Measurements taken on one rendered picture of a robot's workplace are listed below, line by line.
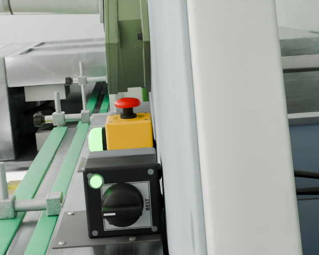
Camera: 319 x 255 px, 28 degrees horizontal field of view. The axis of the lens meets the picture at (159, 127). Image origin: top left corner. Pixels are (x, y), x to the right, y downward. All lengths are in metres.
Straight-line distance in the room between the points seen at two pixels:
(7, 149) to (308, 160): 1.49
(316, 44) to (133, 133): 1.45
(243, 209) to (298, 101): 2.13
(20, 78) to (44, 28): 2.77
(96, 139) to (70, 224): 0.26
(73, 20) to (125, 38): 4.08
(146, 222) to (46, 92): 1.73
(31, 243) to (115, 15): 0.35
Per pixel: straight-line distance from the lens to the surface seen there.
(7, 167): 2.30
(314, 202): 0.85
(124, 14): 0.93
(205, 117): 0.22
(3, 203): 0.85
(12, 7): 1.08
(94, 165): 0.68
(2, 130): 2.34
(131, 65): 1.03
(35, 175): 1.04
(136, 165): 0.67
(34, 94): 2.40
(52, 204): 0.83
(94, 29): 5.01
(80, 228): 0.73
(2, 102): 2.32
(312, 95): 2.35
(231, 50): 0.23
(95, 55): 2.25
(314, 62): 1.85
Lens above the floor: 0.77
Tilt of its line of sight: 1 degrees down
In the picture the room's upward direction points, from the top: 94 degrees counter-clockwise
